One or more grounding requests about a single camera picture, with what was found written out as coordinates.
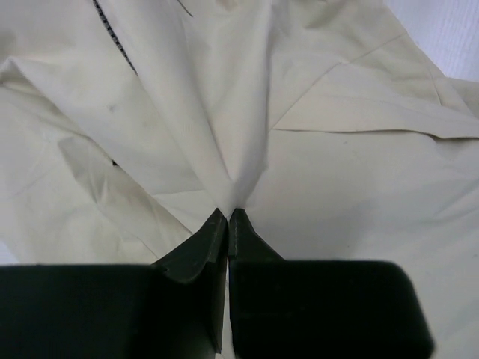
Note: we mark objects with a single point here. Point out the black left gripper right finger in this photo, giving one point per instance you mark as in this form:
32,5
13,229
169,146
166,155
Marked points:
319,308

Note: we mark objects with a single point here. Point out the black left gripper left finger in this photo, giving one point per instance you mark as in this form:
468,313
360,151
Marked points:
172,308

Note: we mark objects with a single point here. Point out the beige jacket with black lining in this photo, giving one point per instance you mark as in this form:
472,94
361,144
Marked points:
124,124

